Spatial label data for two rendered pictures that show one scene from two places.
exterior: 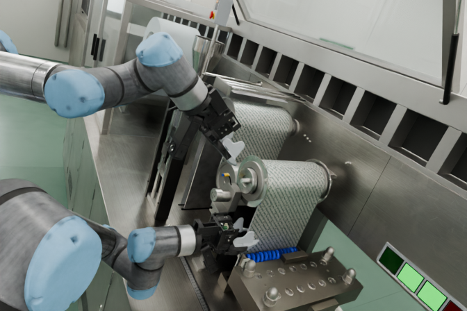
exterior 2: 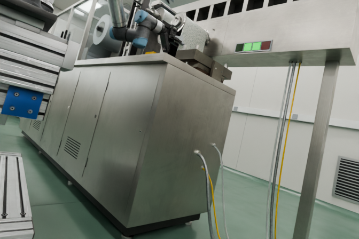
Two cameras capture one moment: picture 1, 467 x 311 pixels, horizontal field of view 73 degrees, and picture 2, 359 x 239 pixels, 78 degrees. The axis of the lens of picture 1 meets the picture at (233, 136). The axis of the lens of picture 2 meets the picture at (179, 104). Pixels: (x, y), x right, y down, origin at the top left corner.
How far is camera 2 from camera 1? 1.22 m
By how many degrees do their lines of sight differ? 26
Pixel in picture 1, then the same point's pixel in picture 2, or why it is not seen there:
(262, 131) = not seen: hidden behind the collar
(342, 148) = (210, 27)
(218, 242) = (170, 30)
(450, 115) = not seen: outside the picture
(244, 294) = (185, 52)
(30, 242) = not seen: outside the picture
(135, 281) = (139, 33)
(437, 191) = (247, 15)
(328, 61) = (196, 4)
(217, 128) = not seen: outside the picture
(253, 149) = not seen: hidden behind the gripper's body
